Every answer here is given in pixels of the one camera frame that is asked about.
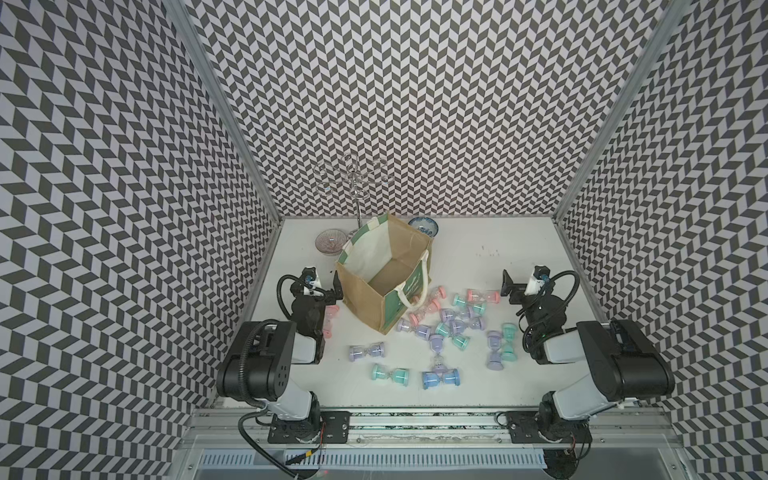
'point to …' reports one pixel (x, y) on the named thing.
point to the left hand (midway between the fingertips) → (322, 273)
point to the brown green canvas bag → (384, 271)
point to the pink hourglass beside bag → (433, 301)
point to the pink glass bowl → (330, 242)
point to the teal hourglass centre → (458, 341)
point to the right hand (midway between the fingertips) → (520, 273)
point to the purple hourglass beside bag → (421, 331)
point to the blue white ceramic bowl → (425, 225)
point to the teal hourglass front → (399, 376)
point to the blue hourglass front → (432, 379)
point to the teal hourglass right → (509, 354)
